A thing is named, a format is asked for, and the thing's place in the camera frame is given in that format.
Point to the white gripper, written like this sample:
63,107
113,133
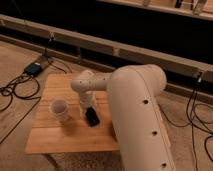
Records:
86,100

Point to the black eraser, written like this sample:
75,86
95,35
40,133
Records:
92,117

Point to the translucent ceramic cup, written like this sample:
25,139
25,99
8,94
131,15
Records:
59,108

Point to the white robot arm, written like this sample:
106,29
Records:
131,93

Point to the wooden table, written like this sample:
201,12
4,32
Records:
48,135

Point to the black power adapter box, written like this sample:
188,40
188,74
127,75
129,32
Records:
33,69

